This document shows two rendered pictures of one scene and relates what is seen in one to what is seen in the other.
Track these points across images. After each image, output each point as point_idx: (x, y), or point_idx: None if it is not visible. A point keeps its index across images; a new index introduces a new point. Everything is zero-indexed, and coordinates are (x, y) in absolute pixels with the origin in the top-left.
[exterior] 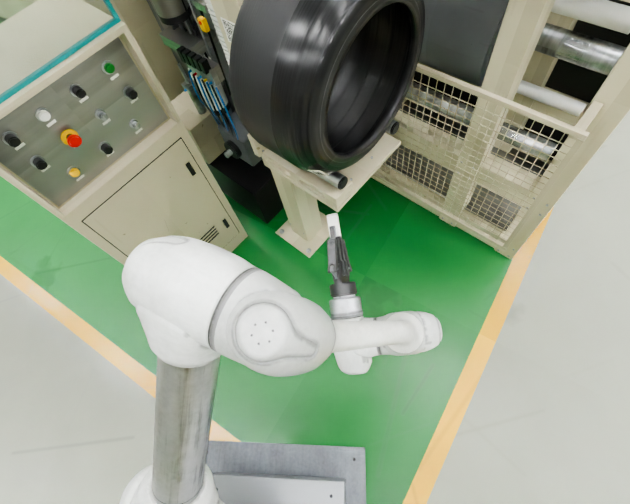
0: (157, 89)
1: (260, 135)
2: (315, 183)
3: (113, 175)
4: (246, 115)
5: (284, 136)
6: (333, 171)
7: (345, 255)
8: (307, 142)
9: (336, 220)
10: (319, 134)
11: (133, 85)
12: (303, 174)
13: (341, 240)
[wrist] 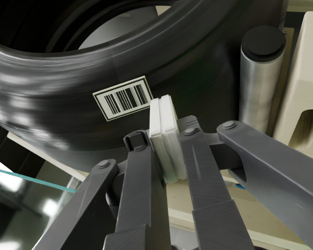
0: (184, 226)
1: (82, 163)
2: (282, 116)
3: None
4: (65, 163)
5: (15, 130)
6: (181, 61)
7: (270, 173)
8: (13, 96)
9: (150, 111)
10: (14, 68)
11: (172, 241)
12: (276, 132)
13: (189, 137)
